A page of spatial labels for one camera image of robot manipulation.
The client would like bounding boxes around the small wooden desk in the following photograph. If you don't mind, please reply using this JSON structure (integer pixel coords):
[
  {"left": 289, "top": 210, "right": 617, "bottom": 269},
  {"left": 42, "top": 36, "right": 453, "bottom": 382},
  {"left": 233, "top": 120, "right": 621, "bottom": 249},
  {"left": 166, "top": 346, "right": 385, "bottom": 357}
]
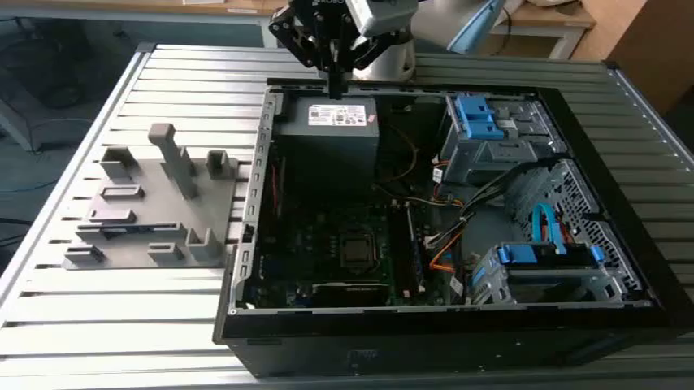
[{"left": 487, "top": 0, "right": 597, "bottom": 60}]

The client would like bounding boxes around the blue plastic disk carrier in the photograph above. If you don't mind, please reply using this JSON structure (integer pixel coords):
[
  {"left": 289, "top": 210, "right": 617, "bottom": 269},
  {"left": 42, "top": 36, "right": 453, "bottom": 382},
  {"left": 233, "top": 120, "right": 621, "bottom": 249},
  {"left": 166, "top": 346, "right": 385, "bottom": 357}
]
[
  {"left": 453, "top": 93, "right": 505, "bottom": 141},
  {"left": 496, "top": 242, "right": 607, "bottom": 270}
]

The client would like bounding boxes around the black RAM slot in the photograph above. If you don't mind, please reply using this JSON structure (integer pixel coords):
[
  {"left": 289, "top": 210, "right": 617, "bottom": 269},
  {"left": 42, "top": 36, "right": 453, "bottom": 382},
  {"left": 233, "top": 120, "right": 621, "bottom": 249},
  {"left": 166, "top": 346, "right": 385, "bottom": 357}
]
[{"left": 400, "top": 202, "right": 412, "bottom": 297}]

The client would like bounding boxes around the black open PC case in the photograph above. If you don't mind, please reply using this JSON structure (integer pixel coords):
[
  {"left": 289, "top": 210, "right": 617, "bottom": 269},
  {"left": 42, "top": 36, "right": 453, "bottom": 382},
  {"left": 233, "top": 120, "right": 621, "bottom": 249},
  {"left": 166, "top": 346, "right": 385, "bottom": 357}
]
[{"left": 210, "top": 76, "right": 690, "bottom": 381}]

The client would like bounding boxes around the grey metal drive cage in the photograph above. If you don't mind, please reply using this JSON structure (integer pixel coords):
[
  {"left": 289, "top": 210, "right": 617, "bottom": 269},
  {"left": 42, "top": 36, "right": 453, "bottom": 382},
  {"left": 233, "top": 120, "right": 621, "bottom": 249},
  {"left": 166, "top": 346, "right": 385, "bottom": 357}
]
[
  {"left": 439, "top": 93, "right": 569, "bottom": 184},
  {"left": 465, "top": 243, "right": 627, "bottom": 306}
]

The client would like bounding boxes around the brown wire loop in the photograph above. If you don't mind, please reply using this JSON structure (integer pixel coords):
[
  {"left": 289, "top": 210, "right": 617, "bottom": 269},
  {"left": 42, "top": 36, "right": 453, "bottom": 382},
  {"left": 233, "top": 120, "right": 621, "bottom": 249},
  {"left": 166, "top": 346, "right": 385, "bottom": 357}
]
[{"left": 379, "top": 121, "right": 419, "bottom": 184}]

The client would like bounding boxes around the CPU socket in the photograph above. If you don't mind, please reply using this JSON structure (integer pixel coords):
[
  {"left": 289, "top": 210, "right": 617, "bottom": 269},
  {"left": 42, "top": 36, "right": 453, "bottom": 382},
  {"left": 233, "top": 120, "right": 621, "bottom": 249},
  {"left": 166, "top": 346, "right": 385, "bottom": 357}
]
[{"left": 335, "top": 230, "right": 381, "bottom": 272}]

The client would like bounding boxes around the grey parts rack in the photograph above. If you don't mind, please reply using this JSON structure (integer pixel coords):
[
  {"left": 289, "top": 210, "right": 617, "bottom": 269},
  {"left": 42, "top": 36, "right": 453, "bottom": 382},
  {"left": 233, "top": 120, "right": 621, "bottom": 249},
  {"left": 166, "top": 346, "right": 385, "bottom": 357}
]
[{"left": 60, "top": 123, "right": 242, "bottom": 271}]

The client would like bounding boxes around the blue data cable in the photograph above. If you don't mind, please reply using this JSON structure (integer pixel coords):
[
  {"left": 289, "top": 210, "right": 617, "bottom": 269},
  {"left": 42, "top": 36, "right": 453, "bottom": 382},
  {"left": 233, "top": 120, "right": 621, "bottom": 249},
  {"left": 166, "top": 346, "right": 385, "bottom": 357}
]
[{"left": 532, "top": 201, "right": 569, "bottom": 256}]

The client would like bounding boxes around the black white cable bundle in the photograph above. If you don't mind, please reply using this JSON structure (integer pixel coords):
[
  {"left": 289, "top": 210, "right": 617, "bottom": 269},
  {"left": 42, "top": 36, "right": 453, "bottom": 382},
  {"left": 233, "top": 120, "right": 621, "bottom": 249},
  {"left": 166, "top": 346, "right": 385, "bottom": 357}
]
[{"left": 459, "top": 160, "right": 560, "bottom": 223}]

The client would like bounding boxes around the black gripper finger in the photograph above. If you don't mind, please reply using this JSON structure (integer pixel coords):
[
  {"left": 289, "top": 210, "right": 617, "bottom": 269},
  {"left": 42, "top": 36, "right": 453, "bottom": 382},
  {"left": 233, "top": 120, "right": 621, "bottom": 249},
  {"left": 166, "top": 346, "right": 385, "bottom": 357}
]
[
  {"left": 336, "top": 30, "right": 413, "bottom": 101},
  {"left": 268, "top": 18, "right": 339, "bottom": 101}
]

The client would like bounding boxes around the green motherboard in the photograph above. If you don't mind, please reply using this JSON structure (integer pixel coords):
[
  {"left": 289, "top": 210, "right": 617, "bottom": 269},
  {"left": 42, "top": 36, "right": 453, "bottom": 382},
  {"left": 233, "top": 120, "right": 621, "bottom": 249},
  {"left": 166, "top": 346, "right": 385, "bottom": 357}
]
[{"left": 249, "top": 197, "right": 468, "bottom": 308}]

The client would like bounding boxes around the black disk drive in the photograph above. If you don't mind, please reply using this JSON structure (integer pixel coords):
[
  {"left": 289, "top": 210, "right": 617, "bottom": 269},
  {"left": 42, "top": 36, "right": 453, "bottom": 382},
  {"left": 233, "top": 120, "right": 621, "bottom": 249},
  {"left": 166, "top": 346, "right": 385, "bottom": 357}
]
[{"left": 533, "top": 242, "right": 592, "bottom": 270}]

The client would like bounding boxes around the orange wire bundle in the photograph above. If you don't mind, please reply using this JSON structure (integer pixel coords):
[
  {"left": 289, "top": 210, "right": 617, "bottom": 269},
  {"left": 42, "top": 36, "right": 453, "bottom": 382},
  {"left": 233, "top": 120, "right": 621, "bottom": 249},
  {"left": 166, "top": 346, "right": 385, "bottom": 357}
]
[{"left": 429, "top": 232, "right": 463, "bottom": 272}]

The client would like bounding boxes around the grey power supply unit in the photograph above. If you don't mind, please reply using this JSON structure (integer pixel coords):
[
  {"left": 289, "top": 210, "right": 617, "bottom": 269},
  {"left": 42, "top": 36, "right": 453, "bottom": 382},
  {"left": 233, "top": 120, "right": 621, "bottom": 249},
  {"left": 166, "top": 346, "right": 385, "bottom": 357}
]
[{"left": 280, "top": 96, "right": 379, "bottom": 174}]

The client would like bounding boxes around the wooden cabinet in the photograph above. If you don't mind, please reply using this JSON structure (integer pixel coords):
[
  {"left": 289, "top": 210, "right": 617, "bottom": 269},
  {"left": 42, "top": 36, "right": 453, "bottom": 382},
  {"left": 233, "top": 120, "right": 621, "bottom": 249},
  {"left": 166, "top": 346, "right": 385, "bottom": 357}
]
[{"left": 571, "top": 0, "right": 694, "bottom": 117}]

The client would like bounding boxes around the black graphics card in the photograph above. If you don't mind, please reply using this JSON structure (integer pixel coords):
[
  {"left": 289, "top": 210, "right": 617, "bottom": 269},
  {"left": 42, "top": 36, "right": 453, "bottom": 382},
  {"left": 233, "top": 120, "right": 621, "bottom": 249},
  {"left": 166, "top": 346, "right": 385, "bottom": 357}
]
[{"left": 309, "top": 280, "right": 392, "bottom": 307}]

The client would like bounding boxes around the long wooden desk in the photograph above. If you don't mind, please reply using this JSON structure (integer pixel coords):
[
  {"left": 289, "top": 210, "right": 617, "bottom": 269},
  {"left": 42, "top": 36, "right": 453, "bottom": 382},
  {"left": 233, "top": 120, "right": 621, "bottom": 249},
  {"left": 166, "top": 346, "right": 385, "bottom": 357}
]
[{"left": 0, "top": 0, "right": 293, "bottom": 20}]

